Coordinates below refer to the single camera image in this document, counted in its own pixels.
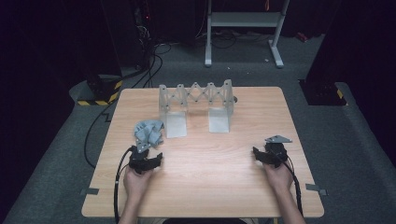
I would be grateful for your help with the black base with yellow stripes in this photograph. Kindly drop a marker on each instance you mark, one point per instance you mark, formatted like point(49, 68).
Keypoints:
point(320, 93)
point(102, 90)

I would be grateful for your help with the person's dark clothing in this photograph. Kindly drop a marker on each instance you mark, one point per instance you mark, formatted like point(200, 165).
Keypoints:
point(202, 221)

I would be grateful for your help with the dark equipment rack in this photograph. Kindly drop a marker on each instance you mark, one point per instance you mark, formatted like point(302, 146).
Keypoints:
point(141, 31)

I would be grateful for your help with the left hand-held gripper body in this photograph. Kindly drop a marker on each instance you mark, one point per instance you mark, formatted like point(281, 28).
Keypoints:
point(141, 161)

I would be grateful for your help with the grey expandable metal bookend rack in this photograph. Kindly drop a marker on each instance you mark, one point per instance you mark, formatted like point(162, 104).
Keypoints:
point(174, 124)

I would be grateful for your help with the grey tape piece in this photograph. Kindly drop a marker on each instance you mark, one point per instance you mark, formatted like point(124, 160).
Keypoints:
point(314, 187)
point(90, 191)

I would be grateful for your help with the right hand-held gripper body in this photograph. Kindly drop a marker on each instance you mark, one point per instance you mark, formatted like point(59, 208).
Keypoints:
point(275, 154)

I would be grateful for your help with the grey textured cloth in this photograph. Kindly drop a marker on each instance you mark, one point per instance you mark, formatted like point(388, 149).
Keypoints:
point(148, 132)

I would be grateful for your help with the person's left hand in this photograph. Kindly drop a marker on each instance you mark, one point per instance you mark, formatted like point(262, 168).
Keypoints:
point(135, 185)

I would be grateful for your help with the white metal stand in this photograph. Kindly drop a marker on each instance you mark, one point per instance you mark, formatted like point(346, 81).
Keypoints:
point(244, 18)

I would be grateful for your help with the grey round table grommet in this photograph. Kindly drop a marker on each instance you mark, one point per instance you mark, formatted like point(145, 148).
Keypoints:
point(235, 99)

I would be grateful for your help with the person's right hand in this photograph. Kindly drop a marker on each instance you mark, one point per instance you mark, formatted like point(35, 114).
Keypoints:
point(279, 180)

